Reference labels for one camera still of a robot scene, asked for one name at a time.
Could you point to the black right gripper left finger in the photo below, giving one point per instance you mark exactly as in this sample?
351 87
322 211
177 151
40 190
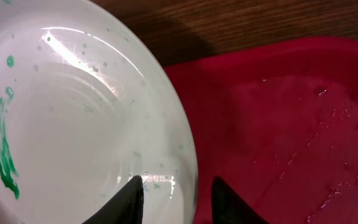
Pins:
125 207

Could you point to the white plate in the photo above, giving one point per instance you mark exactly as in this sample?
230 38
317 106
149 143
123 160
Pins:
84 108

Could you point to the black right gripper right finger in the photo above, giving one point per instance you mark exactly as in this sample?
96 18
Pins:
229 208

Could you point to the red plastic tray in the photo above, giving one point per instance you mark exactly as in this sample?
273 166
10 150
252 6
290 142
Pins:
280 125

